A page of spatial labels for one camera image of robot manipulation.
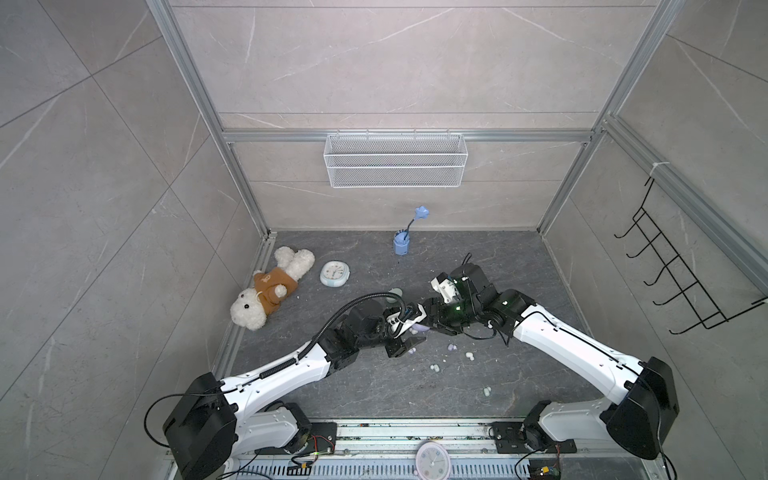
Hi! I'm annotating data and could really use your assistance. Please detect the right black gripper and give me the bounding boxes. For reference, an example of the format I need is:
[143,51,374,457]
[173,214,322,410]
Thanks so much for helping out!
[418,296,482,334]

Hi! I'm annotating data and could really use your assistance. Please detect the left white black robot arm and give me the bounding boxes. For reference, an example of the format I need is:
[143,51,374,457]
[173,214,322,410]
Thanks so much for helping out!
[161,292,427,479]

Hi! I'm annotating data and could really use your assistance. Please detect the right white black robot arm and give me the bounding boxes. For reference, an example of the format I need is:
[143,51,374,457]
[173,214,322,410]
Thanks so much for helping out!
[419,263,680,460]

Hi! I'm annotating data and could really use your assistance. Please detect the green earbud charging case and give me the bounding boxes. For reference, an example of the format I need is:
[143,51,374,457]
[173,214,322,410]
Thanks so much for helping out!
[385,288,403,304]

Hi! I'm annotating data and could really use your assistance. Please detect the blue cup holder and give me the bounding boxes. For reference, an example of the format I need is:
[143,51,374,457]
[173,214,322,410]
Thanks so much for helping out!
[393,231,410,256]

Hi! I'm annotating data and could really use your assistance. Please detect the small round white clock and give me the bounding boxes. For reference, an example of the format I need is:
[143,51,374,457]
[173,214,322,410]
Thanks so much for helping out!
[320,260,351,288]

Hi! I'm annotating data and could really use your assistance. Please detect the pink round clock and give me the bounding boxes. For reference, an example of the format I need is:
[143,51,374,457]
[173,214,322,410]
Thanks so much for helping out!
[415,441,452,480]

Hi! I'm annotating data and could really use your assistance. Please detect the white plush bear toy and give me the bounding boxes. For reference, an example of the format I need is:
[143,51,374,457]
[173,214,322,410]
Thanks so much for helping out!
[230,246,315,331]

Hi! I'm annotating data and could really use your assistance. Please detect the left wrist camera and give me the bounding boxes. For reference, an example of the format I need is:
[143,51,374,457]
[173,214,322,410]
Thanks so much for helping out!
[386,307,414,338]

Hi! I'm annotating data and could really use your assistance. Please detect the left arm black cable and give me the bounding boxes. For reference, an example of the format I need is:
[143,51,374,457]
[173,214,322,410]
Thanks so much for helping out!
[298,291,409,361]

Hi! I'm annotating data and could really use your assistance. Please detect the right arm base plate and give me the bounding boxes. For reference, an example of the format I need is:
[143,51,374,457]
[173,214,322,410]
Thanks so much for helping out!
[488,422,577,454]

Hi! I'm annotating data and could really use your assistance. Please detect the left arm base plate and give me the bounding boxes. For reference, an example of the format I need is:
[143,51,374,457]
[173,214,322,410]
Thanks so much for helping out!
[260,421,338,455]

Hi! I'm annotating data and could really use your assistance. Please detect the white wire mesh basket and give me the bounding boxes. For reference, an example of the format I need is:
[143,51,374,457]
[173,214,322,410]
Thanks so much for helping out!
[323,133,469,188]

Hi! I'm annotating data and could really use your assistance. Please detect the black wire hook rack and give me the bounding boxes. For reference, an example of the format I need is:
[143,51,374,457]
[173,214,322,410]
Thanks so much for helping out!
[613,177,767,336]

